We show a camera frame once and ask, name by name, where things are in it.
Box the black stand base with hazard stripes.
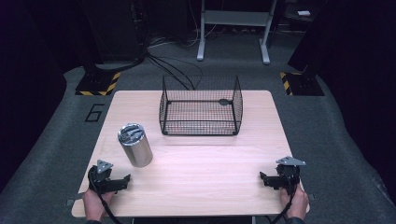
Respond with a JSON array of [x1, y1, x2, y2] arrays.
[[75, 70, 121, 97], [279, 71, 325, 97]]

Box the stainless steel tumbler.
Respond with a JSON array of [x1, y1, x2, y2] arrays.
[[117, 122, 154, 169]]

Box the white metal stand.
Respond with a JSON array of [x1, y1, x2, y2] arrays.
[[196, 0, 278, 65]]

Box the person's left hand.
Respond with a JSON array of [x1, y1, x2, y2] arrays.
[[81, 188, 117, 222]]

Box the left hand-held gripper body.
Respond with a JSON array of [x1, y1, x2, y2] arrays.
[[88, 159, 126, 195]]

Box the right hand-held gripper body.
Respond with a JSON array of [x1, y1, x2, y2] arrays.
[[266, 156, 306, 190]]

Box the black wire mesh basket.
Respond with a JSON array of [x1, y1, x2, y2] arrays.
[[159, 75, 244, 136]]

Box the person's right hand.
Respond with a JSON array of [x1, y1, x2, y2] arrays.
[[279, 183, 310, 220]]

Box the black floor cables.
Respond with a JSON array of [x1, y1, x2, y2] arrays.
[[145, 52, 204, 91]]

